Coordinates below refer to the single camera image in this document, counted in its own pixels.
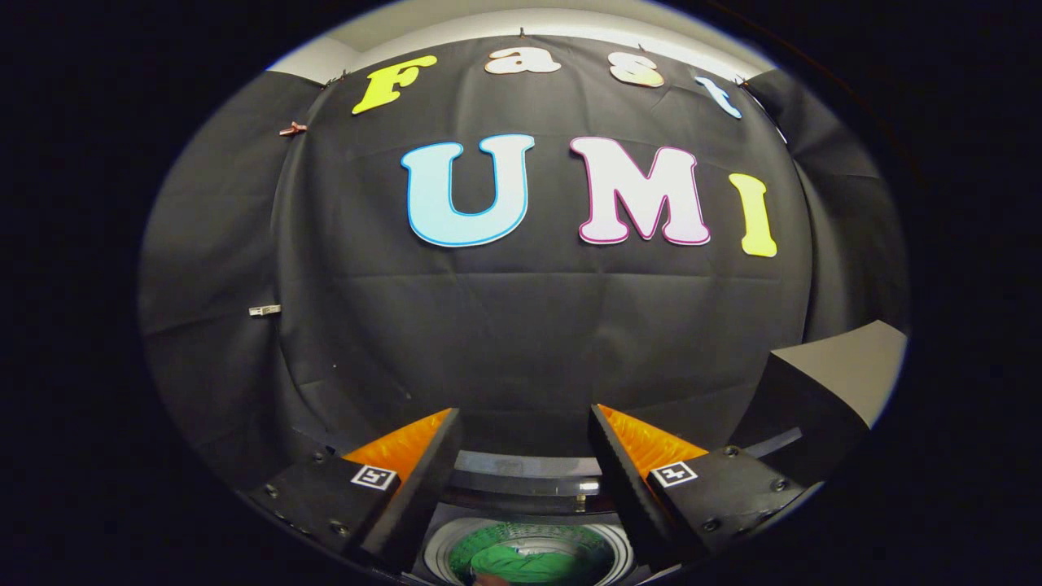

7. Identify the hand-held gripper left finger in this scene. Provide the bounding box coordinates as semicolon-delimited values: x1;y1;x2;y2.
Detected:
244;409;462;575

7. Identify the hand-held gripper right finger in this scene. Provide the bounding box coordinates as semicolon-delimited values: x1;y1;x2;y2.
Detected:
586;405;815;571

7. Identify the grey washing machine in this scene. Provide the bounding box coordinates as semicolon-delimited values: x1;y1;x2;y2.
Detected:
407;488;652;586

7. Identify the green button shirt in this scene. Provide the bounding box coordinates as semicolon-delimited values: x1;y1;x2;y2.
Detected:
452;525;615;586

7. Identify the black backdrop cloth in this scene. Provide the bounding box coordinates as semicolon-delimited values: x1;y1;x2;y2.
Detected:
138;33;908;497

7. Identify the beige cabinet with dark top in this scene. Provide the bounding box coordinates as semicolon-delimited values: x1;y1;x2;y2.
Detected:
733;320;908;489

